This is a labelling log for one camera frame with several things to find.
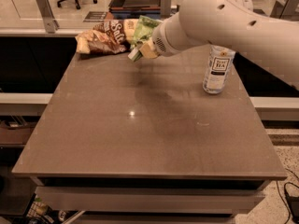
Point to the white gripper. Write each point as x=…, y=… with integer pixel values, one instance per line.
x=160, y=38

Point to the green jalapeno chip bag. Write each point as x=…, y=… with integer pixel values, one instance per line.
x=143, y=33

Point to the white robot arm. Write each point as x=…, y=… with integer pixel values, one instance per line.
x=271, y=43

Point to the brown salt chip bag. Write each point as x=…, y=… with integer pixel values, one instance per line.
x=107, y=37

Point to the clear tea water bottle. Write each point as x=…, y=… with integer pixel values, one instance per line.
x=219, y=63

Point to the grey drawer front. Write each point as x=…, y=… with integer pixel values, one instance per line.
x=126, y=200

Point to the middle metal glass bracket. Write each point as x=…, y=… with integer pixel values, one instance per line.
x=165, y=8

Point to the metal glass bracket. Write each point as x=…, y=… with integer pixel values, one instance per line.
x=165, y=8
x=50, y=24
x=286, y=10

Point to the left metal glass bracket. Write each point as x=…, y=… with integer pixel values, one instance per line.
x=50, y=24

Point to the right metal glass bracket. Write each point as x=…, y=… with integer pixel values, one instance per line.
x=286, y=10

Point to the black power adapter with cable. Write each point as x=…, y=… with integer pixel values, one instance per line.
x=290, y=202

